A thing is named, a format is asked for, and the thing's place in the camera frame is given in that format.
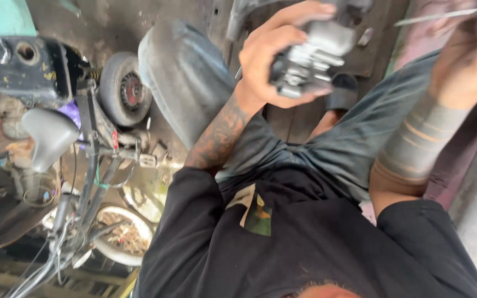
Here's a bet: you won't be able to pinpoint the bicycle handlebar with cables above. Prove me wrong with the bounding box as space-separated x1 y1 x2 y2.
4 192 98 298

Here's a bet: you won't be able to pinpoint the black t-shirt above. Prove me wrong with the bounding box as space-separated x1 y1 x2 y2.
133 166 477 298

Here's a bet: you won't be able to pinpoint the thin metal rod tool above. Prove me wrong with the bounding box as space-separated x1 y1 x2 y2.
393 7 477 28

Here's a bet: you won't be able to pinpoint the grey shorts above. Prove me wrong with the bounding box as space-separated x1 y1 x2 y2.
137 18 442 203

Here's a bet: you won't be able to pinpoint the black metal block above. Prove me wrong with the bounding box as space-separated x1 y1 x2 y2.
0 35 83 109

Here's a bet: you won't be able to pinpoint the grey bicycle frame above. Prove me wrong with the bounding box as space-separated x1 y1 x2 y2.
48 79 158 249

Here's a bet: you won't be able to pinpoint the grey bicycle saddle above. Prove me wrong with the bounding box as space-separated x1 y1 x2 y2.
21 107 81 174

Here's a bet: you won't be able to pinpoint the grey metal pipe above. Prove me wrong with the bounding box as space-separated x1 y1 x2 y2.
225 0 272 42

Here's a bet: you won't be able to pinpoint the person's right hand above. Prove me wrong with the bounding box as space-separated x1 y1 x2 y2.
429 0 477 110

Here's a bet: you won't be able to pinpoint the wooden pallet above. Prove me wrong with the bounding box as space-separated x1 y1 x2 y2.
0 256 140 298

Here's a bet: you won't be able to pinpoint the person's left hand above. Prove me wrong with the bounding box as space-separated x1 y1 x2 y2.
238 1 338 115

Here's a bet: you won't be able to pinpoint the bicycle pedal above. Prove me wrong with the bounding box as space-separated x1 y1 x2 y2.
138 153 158 169

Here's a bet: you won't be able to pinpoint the black sandal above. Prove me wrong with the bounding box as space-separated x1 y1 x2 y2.
325 73 359 111

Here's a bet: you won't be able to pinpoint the purple plastic bag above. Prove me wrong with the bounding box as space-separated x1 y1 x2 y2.
57 100 83 139

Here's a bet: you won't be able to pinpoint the grey metal engine part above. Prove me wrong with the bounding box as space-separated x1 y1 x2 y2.
269 0 375 100

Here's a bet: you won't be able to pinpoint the small metal bracket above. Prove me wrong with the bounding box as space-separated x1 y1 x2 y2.
356 27 375 47

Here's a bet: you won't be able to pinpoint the small grey wheel red hub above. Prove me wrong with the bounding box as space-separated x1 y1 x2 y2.
99 51 153 127

